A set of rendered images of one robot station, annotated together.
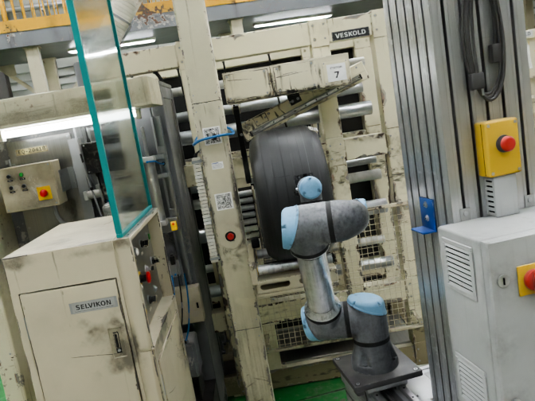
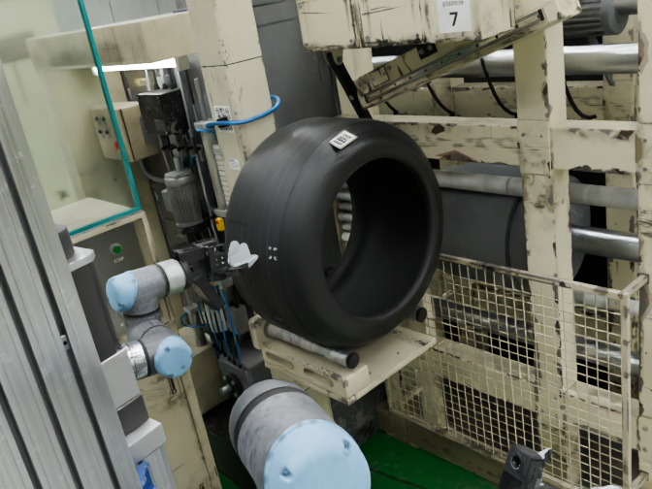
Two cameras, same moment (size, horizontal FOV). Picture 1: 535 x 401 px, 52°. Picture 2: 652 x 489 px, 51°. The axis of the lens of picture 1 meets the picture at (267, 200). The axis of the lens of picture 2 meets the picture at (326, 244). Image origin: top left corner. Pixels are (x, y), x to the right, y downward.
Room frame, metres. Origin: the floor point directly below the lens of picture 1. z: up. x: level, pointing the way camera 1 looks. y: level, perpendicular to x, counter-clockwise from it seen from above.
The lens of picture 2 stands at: (1.38, -1.43, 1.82)
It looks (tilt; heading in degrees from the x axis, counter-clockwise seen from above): 21 degrees down; 51
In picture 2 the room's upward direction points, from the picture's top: 10 degrees counter-clockwise
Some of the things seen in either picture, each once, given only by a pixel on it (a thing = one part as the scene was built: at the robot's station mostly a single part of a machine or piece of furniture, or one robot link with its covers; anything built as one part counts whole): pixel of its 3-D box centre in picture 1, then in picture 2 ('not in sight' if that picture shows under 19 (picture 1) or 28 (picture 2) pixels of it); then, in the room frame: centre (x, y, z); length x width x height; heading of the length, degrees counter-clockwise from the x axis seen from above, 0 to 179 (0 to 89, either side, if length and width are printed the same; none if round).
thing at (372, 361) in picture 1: (372, 349); not in sight; (1.68, -0.26, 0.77); 0.15 x 0.15 x 0.10
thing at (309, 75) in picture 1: (286, 79); (408, 10); (2.79, -0.19, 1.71); 0.61 x 0.25 x 0.15; 91
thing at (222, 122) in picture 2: (212, 135); (243, 113); (2.47, 0.19, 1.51); 0.19 x 0.19 x 0.06; 1
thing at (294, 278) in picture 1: (295, 278); (312, 363); (2.35, -0.07, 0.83); 0.36 x 0.09 x 0.06; 91
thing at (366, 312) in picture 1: (365, 315); not in sight; (1.68, -0.25, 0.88); 0.13 x 0.12 x 0.14; 82
